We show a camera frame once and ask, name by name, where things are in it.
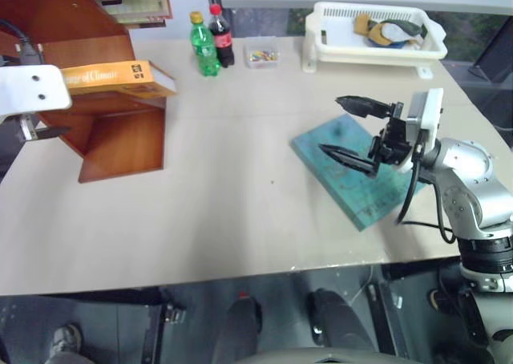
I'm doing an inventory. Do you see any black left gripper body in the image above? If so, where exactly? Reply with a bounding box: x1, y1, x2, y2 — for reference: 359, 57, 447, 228
0, 112, 42, 145

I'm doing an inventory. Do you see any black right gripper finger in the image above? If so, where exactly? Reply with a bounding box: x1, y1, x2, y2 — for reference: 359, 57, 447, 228
318, 144, 378, 177
335, 95, 392, 119

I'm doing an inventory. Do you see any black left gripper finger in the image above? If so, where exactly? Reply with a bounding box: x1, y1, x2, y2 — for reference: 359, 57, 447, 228
36, 126, 73, 140

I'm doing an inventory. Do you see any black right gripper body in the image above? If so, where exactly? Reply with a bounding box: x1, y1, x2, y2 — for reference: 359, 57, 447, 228
367, 100, 414, 168

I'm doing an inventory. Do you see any teal book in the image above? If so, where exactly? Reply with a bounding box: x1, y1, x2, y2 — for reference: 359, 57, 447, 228
291, 113, 426, 232

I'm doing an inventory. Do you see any brown wooden bookshelf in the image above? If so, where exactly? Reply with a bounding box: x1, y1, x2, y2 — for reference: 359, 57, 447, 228
0, 0, 168, 184

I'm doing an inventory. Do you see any orange climate book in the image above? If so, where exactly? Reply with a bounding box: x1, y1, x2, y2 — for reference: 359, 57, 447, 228
59, 60, 178, 99

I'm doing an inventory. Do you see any white basket stand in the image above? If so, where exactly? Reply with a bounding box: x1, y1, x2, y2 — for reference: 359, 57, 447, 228
301, 38, 434, 79

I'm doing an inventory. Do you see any white plastic basket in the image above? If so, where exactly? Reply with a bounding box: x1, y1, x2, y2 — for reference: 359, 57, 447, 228
305, 1, 448, 64

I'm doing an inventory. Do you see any white grey cloth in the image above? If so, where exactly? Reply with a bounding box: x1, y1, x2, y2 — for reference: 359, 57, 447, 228
370, 21, 408, 47

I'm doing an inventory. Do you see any yellow cloth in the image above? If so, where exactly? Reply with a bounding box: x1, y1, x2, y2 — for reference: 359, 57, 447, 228
353, 14, 376, 38

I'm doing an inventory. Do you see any dark green cloth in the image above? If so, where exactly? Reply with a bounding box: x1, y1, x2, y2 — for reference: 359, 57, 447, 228
382, 18, 428, 37

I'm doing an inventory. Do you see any clear box of coloured clips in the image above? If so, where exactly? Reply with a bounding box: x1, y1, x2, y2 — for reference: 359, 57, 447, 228
244, 35, 281, 70

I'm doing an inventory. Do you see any black stand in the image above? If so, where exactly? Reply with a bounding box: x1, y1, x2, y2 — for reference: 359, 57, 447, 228
467, 15, 513, 85

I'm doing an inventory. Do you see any cola bottle red cap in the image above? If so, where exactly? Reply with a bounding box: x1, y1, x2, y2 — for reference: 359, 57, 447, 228
208, 3, 236, 69

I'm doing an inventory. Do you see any stack of books on shelf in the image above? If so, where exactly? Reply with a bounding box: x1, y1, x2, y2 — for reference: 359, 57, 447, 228
102, 0, 174, 25

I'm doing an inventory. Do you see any green soda bottle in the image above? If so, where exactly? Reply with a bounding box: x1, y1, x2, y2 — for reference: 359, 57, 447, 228
189, 11, 221, 78

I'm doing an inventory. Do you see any grey robot torso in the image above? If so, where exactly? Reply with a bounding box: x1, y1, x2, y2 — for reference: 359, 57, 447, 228
254, 346, 408, 364

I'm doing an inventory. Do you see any grey shoe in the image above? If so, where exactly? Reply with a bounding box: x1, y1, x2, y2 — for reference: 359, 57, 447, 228
48, 324, 83, 360

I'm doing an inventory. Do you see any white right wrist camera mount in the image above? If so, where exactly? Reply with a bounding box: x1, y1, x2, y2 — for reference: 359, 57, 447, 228
395, 87, 445, 173

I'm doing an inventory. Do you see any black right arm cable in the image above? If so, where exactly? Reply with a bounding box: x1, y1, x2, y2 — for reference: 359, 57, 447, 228
394, 141, 460, 245

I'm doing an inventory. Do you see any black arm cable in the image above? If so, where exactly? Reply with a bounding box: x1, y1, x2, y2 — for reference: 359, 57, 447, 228
0, 18, 46, 67
394, 141, 460, 245

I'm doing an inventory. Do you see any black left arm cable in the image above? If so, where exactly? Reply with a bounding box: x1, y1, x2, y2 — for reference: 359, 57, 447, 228
0, 18, 46, 67

